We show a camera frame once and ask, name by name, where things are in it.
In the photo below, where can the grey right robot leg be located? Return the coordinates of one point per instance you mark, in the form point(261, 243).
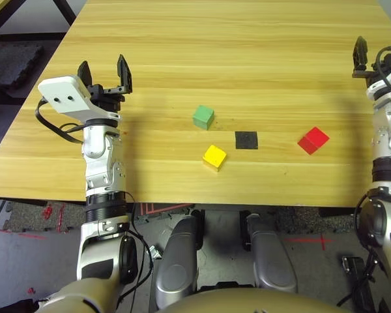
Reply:
point(270, 261)

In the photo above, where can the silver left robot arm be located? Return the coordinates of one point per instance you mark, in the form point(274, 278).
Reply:
point(102, 153)

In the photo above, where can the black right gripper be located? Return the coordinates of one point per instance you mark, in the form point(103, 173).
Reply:
point(373, 73)

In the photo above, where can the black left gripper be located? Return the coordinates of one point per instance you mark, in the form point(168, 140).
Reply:
point(109, 99)

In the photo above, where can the small metal bracket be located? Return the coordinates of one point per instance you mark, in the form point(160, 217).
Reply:
point(155, 252)

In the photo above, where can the black foam floor mat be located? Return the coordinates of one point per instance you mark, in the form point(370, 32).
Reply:
point(9, 68)

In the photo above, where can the black metal table frame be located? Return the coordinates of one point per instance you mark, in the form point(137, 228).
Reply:
point(6, 36)

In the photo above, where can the speckled grey floor mat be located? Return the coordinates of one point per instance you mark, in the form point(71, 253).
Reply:
point(29, 216)
point(312, 216)

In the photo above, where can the red wooden block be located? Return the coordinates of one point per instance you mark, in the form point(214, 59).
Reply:
point(314, 139)

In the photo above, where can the yellow wooden block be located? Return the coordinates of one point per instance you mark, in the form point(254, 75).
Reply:
point(214, 156)

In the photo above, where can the black box on floor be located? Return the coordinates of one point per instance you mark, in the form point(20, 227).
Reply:
point(356, 280)

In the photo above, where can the black square tape marker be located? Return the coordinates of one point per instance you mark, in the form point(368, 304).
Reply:
point(246, 140)

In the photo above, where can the grey robot leg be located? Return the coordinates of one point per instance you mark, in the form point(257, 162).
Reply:
point(270, 261)
point(177, 261)

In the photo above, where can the grey left robot leg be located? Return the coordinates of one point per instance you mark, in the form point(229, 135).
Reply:
point(177, 261)

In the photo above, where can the green wooden block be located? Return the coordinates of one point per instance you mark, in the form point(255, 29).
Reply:
point(202, 115)

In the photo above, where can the beige robot torso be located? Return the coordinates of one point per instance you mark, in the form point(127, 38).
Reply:
point(257, 301)

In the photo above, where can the red tape line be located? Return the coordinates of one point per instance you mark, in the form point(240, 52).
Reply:
point(19, 234)

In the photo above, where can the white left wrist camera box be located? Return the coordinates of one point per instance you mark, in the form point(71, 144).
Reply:
point(65, 94)

